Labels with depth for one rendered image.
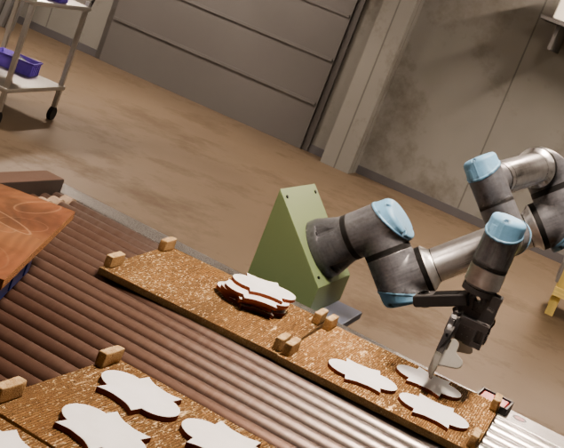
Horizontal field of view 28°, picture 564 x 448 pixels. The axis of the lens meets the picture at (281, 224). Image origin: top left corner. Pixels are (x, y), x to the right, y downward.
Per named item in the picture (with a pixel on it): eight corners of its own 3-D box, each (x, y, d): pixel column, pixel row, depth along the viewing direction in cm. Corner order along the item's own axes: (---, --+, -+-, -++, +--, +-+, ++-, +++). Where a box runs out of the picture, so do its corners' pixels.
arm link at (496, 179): (566, 132, 269) (496, 148, 227) (583, 174, 268) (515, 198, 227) (522, 150, 275) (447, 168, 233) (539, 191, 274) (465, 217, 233)
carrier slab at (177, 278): (166, 252, 259) (169, 245, 258) (324, 326, 249) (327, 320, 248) (96, 273, 225) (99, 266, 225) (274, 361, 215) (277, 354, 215)
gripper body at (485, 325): (477, 354, 224) (501, 300, 221) (438, 335, 226) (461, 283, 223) (483, 346, 231) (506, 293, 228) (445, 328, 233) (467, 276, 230)
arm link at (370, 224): (353, 211, 281) (401, 191, 276) (372, 260, 280) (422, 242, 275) (338, 214, 270) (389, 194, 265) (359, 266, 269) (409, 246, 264)
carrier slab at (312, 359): (327, 329, 248) (329, 322, 248) (497, 412, 237) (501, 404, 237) (274, 362, 215) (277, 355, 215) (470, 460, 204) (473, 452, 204)
